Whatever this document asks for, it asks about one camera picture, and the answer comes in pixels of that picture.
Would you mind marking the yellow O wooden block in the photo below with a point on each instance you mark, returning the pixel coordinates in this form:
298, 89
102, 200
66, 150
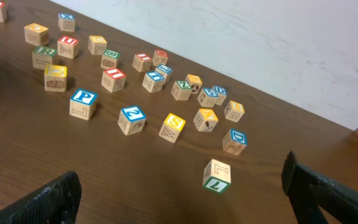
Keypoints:
36, 34

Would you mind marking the yellow S wooden block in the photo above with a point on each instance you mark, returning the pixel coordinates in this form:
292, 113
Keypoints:
172, 127

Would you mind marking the blue P wooden block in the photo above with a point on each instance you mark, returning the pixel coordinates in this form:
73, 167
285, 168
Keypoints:
83, 104

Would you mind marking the blue X wooden block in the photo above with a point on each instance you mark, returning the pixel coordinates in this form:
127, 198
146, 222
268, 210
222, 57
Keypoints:
66, 22

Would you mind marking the blue D block near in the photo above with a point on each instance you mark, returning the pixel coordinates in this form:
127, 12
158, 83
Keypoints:
234, 142

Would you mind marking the yellow block with picture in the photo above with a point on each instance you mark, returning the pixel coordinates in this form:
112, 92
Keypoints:
205, 120

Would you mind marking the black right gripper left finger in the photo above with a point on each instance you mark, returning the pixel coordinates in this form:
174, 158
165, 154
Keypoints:
55, 202

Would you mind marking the yellow block near Z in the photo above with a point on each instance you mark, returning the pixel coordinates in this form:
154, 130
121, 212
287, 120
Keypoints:
195, 82

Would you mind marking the blue D block far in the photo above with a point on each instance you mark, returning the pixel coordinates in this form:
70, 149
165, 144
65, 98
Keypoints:
221, 92

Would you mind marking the red U block upper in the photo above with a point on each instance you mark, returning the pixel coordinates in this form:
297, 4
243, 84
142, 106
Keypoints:
68, 47

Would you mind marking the blue d block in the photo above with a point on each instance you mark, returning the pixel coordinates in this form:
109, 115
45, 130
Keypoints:
221, 92
234, 142

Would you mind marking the yellow 8 wooden block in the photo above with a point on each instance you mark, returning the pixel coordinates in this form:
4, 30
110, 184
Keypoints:
234, 111

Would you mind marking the blue 5 wooden block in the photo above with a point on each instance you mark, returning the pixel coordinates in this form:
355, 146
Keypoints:
207, 97

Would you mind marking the yellow block lower middle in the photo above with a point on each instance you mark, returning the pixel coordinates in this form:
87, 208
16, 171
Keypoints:
55, 78

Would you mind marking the green Z wooden block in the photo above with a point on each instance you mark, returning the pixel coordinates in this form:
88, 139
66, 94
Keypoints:
181, 90

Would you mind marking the blue L wooden block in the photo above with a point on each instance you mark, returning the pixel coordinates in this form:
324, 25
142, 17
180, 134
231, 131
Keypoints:
165, 71

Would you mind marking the red i block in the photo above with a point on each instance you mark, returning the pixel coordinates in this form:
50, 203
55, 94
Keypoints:
113, 79
142, 62

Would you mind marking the blue 2 wooden block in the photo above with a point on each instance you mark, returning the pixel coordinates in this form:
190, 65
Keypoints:
131, 120

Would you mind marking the green B wooden block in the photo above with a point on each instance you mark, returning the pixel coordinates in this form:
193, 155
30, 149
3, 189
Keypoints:
110, 59

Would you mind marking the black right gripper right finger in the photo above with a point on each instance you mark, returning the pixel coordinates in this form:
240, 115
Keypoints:
309, 191

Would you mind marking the yellow block upper middle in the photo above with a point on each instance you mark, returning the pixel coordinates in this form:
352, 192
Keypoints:
97, 44

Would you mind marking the green R wooden block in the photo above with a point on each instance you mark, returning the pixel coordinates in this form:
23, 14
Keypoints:
43, 56

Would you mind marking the green 7 wooden block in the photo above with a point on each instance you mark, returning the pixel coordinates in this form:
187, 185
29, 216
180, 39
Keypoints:
217, 176

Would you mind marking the blue T wooden block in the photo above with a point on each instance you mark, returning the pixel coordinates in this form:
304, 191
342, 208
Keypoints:
153, 81

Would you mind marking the red H wooden block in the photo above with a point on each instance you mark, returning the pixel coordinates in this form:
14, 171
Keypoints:
160, 57

